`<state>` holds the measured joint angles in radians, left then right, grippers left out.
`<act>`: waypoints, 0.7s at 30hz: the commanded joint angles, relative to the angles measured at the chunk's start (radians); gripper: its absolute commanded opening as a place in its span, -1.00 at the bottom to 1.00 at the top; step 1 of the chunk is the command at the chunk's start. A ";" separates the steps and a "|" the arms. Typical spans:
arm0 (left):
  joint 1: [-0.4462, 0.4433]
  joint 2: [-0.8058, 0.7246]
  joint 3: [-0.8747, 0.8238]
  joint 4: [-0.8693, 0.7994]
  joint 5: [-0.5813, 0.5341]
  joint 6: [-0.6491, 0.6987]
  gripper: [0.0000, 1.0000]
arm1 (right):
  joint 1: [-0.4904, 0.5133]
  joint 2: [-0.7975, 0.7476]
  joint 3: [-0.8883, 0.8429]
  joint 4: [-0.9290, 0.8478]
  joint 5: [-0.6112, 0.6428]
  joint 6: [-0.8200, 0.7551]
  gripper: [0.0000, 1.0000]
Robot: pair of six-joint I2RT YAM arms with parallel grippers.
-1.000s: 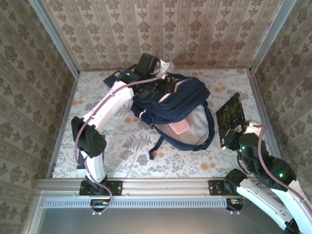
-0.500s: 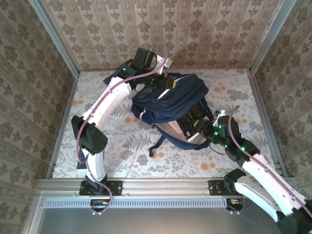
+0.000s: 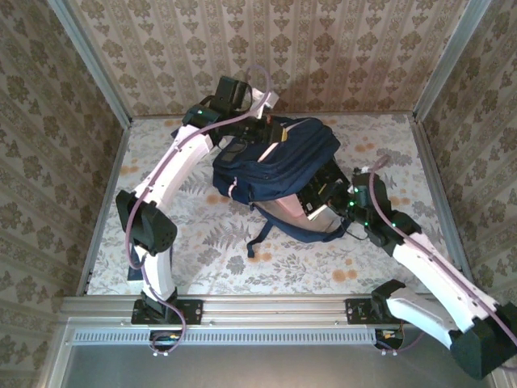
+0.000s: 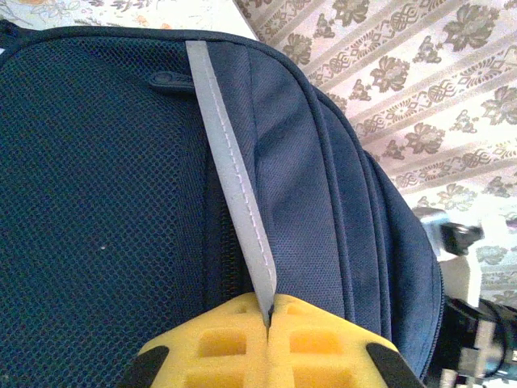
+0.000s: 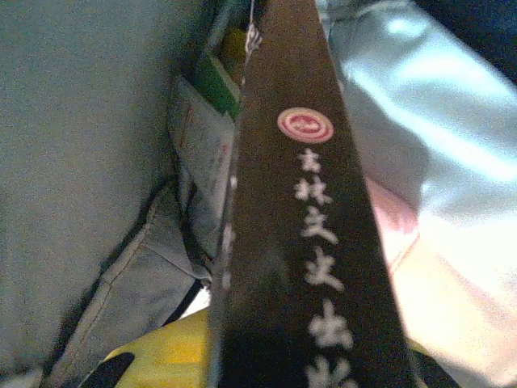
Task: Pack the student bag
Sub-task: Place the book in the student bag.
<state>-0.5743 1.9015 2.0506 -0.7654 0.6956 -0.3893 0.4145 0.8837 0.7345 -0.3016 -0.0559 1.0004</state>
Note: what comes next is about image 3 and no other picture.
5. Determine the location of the navy blue backpack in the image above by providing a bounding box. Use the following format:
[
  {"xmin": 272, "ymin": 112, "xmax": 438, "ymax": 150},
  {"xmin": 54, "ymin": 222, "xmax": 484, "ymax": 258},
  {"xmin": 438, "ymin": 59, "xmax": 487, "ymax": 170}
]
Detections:
[{"xmin": 212, "ymin": 115, "xmax": 352, "ymax": 259}]

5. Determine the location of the black book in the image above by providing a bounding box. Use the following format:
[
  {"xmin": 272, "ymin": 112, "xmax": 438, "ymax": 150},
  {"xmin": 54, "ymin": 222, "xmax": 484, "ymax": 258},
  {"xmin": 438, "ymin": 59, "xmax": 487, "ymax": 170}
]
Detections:
[{"xmin": 297, "ymin": 161, "xmax": 352, "ymax": 222}]

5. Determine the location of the floral patterned tablecloth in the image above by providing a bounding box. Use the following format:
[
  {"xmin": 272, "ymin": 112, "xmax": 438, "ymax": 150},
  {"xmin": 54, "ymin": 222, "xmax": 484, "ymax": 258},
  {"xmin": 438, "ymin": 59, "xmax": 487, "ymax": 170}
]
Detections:
[{"xmin": 86, "ymin": 114, "xmax": 461, "ymax": 296}]

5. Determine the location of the grey metal panel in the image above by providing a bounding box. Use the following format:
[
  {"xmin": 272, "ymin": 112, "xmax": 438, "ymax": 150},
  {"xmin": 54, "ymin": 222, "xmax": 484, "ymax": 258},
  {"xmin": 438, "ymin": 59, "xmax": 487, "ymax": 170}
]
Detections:
[{"xmin": 60, "ymin": 343, "xmax": 492, "ymax": 388}]

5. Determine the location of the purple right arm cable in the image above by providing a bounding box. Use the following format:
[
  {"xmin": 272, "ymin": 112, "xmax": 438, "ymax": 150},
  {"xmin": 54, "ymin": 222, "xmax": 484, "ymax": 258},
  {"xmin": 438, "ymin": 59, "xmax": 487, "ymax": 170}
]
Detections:
[{"xmin": 369, "ymin": 155, "xmax": 517, "ymax": 356}]

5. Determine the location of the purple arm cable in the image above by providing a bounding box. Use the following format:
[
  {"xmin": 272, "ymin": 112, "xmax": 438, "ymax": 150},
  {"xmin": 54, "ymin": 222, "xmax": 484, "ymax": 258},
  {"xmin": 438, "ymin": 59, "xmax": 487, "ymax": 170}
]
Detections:
[
  {"xmin": 369, "ymin": 155, "xmax": 517, "ymax": 356},
  {"xmin": 124, "ymin": 64, "xmax": 272, "ymax": 359}
]

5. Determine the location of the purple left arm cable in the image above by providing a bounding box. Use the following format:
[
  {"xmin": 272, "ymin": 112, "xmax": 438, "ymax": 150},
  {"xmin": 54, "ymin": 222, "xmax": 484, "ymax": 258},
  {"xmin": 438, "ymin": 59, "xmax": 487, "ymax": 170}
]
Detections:
[{"xmin": 124, "ymin": 64, "xmax": 272, "ymax": 359}]

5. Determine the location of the aluminium side rail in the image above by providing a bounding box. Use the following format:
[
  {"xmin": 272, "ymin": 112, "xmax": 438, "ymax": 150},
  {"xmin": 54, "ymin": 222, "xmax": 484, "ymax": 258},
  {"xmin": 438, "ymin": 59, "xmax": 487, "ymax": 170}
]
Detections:
[
  {"xmin": 78, "ymin": 120, "xmax": 133, "ymax": 296},
  {"xmin": 411, "ymin": 116, "xmax": 477, "ymax": 294}
]

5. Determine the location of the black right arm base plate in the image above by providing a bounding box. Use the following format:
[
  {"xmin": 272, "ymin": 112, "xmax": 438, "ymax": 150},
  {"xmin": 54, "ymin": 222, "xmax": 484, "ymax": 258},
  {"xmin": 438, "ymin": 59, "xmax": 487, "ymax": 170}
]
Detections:
[{"xmin": 346, "ymin": 297, "xmax": 421, "ymax": 326}]

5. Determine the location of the aluminium mounting rail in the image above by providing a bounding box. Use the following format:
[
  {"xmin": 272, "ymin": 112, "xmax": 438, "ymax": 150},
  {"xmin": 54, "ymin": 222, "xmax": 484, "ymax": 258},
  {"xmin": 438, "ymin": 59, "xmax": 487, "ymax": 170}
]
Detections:
[{"xmin": 60, "ymin": 294, "xmax": 492, "ymax": 327}]

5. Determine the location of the aluminium frame post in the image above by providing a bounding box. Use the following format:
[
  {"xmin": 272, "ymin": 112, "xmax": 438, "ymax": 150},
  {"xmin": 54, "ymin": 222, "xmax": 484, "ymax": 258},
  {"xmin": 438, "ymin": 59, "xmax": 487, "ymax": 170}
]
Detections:
[
  {"xmin": 414, "ymin": 0, "xmax": 492, "ymax": 122},
  {"xmin": 47, "ymin": 0, "xmax": 133, "ymax": 127}
]

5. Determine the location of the grey slotted cable duct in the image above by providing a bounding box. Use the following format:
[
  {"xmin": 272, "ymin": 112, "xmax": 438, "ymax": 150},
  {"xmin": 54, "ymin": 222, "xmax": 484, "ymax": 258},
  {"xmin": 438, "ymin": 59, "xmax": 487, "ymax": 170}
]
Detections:
[{"xmin": 70, "ymin": 326, "xmax": 379, "ymax": 345}]

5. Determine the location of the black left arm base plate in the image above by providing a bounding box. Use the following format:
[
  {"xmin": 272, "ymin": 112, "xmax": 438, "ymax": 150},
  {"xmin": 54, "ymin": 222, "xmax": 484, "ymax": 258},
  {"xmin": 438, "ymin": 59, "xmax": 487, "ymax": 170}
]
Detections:
[{"xmin": 132, "ymin": 298, "xmax": 204, "ymax": 326}]

